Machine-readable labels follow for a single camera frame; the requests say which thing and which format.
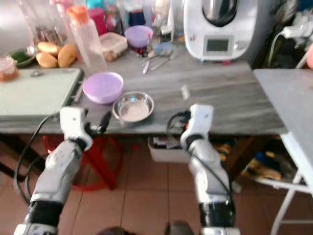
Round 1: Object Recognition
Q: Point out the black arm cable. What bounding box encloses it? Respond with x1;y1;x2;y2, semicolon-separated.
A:
13;113;60;205
165;111;234;201

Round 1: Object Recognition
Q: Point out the round tub with brown food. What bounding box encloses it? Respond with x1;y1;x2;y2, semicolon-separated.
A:
0;56;21;82

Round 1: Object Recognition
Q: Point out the flat golden bread roll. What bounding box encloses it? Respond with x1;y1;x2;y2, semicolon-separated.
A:
37;41;61;55

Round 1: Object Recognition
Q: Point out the small purple bowl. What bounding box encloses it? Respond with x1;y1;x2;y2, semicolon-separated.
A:
123;25;154;49

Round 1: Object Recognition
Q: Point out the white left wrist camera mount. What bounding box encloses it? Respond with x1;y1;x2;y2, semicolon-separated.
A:
59;106;94;149

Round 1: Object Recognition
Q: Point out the yellow and blue clutter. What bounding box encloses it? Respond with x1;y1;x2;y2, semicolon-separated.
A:
244;151;290;181

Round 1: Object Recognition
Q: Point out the stainless steel bowl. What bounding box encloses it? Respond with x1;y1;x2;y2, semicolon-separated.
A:
112;91;155;124

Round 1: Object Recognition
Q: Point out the green dish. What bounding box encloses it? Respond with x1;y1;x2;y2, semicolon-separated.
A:
9;48;38;68

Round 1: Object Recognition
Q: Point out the long golden bread roll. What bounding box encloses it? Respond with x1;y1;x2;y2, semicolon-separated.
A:
57;43;78;69

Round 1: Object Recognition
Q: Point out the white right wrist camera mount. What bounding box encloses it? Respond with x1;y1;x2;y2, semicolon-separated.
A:
183;103;215;143

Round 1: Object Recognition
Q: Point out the white kitchen food processor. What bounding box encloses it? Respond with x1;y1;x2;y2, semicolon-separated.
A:
183;0;275;63

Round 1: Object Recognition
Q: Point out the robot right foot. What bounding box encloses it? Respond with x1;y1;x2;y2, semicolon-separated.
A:
165;220;199;235

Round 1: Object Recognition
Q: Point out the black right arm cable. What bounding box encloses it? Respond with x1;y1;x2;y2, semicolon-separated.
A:
165;111;234;201

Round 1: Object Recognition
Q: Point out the grey side table white frame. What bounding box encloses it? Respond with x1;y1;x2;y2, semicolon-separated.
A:
249;68;313;235

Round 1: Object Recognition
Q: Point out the clear bottle with orange cap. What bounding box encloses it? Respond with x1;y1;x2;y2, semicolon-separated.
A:
67;4;106;73

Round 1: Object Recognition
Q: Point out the white power adapter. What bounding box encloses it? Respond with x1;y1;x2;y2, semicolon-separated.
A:
281;12;313;41

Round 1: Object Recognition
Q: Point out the long metal spoon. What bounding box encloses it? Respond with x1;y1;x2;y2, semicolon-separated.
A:
150;53;177;72

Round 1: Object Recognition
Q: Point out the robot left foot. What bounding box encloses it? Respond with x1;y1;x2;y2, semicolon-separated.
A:
97;226;131;235

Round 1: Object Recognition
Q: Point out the large purple plastic bowl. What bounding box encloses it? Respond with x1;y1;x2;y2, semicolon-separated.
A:
83;71;125;105

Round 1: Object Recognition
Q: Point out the pale green cutting board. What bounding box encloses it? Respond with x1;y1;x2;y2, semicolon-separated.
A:
0;67;84;122

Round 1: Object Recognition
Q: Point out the clear lidded food container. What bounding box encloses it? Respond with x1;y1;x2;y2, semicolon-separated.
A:
99;32;128;62

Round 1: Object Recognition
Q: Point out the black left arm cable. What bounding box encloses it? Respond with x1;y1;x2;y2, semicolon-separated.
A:
13;113;60;205

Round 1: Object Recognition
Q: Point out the red plastic stool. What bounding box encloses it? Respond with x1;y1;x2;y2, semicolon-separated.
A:
41;136;118;191

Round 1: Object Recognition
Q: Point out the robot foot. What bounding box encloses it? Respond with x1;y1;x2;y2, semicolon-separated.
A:
165;220;199;235
97;226;131;235

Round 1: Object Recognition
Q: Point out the white storage bin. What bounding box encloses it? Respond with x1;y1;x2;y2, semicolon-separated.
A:
147;137;187;164

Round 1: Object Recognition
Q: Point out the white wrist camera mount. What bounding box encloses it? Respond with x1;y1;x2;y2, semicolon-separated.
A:
59;106;94;149
183;103;215;143

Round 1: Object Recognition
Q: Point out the round golden bread roll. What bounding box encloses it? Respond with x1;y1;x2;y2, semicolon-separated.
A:
36;51;59;69

